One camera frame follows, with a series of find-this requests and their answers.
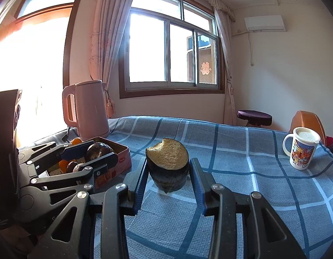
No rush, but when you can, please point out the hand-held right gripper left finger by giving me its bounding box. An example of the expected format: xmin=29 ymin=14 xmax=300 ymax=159
xmin=28 ymin=156 xmax=149 ymax=259

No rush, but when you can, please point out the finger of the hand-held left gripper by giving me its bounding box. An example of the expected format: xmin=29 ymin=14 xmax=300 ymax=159
xmin=18 ymin=141 xmax=97 ymax=173
xmin=29 ymin=151 xmax=119 ymax=208

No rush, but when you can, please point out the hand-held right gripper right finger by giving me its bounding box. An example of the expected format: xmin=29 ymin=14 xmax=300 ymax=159
xmin=188 ymin=157 xmax=307 ymax=259

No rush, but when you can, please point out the pink metal tin box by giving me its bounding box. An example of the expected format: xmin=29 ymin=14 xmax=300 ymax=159
xmin=45 ymin=137 xmax=132 ymax=189

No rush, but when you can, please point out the cut eggplant piece with calyx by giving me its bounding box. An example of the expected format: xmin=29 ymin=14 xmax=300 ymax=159
xmin=145 ymin=137 xmax=190 ymax=193

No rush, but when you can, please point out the blue plaid blanket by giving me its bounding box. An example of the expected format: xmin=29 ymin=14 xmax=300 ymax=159
xmin=18 ymin=115 xmax=333 ymax=259

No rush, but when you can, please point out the pink electric kettle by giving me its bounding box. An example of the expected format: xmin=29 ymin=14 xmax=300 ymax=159
xmin=62 ymin=80 xmax=110 ymax=141

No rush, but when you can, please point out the dark round stool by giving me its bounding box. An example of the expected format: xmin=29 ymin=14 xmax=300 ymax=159
xmin=237 ymin=110 xmax=273 ymax=127

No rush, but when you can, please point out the white cartoon print mug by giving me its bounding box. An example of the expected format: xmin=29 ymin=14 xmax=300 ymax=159
xmin=283 ymin=127 xmax=321 ymax=170

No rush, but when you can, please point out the pink floral curtain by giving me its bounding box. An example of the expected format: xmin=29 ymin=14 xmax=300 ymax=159
xmin=212 ymin=5 xmax=237 ymax=126
xmin=88 ymin=0 xmax=141 ymax=116

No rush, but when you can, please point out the wooden framed sliding window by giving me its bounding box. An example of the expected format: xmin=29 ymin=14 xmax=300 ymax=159
xmin=118 ymin=0 xmax=226 ymax=99

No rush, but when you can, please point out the orange chair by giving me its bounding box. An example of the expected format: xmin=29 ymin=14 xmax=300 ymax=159
xmin=291 ymin=111 xmax=327 ymax=146

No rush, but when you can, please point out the white air conditioner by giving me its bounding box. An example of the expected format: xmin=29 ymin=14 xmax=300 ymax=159
xmin=244 ymin=16 xmax=287 ymax=32

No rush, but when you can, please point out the white wall pipe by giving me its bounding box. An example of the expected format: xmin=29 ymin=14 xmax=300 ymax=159
xmin=232 ymin=30 xmax=254 ymax=66

